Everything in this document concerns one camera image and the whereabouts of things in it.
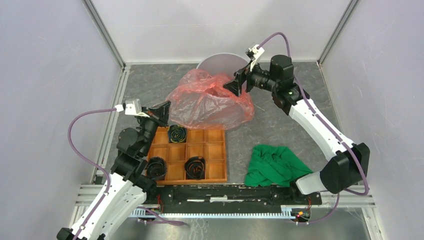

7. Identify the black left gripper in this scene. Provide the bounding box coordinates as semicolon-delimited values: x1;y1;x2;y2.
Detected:
136;100;172;155

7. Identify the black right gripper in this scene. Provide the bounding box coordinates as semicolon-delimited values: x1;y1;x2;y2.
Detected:
223;58;279;97

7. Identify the grey plastic trash bin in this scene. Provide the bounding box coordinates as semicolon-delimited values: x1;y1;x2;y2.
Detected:
196;52;249;79

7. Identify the red plastic trash bag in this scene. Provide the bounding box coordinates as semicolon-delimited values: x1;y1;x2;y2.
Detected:
166;68;255;130

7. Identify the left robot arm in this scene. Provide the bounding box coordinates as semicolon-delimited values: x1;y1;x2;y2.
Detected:
56;99;171;240

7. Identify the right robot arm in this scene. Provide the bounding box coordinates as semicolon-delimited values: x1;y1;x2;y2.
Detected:
223;54;370;204

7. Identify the dark rolled sock top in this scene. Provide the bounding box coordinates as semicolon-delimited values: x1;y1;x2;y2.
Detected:
167;124;188;144

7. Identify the dark rolled sock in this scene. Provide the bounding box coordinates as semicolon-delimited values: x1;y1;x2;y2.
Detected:
184;156;206;180
145;156;168;181
167;124;188;144

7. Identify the dark rolled sock bottom left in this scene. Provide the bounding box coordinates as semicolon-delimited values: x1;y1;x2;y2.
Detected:
145;156;168;181

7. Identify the orange wooden compartment tray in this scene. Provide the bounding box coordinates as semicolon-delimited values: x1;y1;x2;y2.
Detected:
146;127;228;185

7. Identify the dark rolled sock bottom middle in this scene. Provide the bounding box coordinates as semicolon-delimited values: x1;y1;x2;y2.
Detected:
184;156;206;180

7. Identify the green cloth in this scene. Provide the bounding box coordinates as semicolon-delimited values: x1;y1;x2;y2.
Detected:
244;144;313;188

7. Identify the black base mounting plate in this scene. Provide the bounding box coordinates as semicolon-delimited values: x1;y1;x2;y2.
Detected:
144;184;322;214

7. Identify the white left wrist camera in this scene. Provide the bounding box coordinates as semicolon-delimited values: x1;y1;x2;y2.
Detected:
114;98;150;118

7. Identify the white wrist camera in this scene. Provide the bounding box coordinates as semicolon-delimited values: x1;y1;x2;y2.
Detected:
246;44;265;72
114;98;150;118

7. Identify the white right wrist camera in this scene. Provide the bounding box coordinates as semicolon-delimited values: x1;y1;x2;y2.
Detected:
246;44;265;72

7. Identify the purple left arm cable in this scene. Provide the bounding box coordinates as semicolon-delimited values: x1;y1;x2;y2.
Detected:
67;107;186;240

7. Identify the aluminium frame post left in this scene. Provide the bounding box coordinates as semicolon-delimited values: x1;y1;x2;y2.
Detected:
82;0;126;69

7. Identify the aluminium frame post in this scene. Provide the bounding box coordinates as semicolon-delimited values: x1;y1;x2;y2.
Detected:
82;0;126;69
317;0;361;66

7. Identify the white slotted cable duct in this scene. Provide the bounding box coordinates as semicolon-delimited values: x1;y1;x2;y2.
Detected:
129;206;294;220

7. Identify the aluminium frame post right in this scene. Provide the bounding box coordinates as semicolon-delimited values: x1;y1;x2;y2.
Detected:
317;0;361;66

